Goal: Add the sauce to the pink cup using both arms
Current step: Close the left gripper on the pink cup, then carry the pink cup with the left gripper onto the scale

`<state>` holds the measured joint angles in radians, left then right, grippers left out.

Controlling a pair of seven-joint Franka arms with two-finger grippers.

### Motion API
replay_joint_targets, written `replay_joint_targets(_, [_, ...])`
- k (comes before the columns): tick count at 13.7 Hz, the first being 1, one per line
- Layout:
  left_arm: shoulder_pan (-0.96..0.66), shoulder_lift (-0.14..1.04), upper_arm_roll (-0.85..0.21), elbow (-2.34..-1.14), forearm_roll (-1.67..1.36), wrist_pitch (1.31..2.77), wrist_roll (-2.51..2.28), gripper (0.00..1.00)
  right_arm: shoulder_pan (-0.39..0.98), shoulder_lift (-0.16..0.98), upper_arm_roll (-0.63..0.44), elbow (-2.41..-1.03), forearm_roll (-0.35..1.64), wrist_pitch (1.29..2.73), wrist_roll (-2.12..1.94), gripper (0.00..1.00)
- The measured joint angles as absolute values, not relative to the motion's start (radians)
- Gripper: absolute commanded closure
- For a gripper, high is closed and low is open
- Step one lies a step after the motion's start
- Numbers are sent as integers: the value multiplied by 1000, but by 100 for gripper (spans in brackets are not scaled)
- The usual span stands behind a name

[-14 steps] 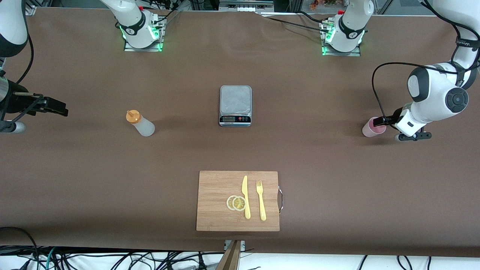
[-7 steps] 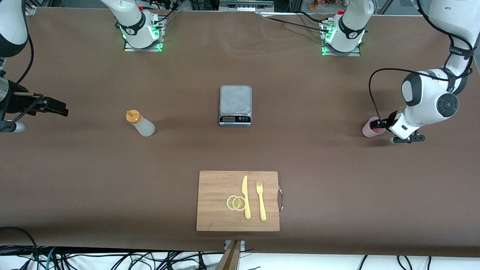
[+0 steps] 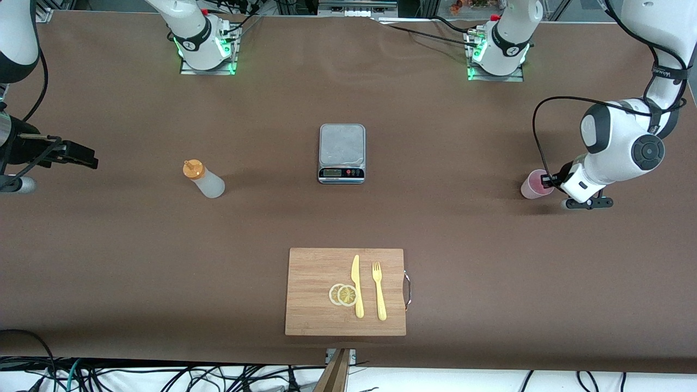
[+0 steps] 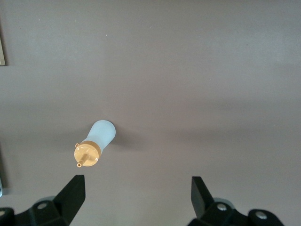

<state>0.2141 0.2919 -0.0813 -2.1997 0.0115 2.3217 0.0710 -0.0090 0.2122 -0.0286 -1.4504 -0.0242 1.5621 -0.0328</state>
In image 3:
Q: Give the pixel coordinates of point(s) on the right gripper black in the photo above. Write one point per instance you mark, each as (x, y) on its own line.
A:
(26, 148)

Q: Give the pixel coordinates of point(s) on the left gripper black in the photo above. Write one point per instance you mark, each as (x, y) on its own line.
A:
(558, 175)

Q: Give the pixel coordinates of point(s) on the pink plastic cup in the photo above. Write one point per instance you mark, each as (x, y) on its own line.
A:
(531, 188)

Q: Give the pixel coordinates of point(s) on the sauce bottle with orange cap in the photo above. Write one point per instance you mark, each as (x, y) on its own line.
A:
(209, 185)

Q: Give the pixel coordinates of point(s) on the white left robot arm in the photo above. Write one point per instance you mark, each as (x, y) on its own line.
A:
(621, 141)

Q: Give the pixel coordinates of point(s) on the brown table cover sheet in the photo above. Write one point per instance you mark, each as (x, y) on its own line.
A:
(490, 245)

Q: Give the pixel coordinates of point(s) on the yellow plastic fork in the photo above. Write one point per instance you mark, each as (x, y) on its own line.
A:
(381, 305)

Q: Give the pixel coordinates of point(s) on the silver digital kitchen scale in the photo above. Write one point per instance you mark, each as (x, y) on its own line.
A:
(342, 144)

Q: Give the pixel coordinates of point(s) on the yellow plastic knife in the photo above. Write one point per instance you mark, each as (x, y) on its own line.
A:
(356, 272)

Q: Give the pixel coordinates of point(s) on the lemon slice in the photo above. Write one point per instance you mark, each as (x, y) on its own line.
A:
(332, 294)
(347, 295)

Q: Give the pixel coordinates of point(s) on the grey power strip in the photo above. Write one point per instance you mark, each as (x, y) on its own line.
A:
(356, 11)

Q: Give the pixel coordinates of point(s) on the wooden cutting board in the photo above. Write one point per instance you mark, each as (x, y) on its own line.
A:
(310, 283)

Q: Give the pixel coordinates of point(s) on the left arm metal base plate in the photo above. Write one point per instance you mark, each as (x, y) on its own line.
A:
(514, 78)

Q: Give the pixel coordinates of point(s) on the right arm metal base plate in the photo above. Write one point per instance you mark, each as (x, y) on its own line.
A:
(190, 71)

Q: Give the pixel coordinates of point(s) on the aluminium frame profile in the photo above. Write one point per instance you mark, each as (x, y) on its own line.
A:
(46, 13)

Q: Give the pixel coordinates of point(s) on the metal table bracket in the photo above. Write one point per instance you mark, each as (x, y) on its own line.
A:
(353, 356)

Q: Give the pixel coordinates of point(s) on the wooden post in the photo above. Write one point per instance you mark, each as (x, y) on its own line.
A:
(333, 378)

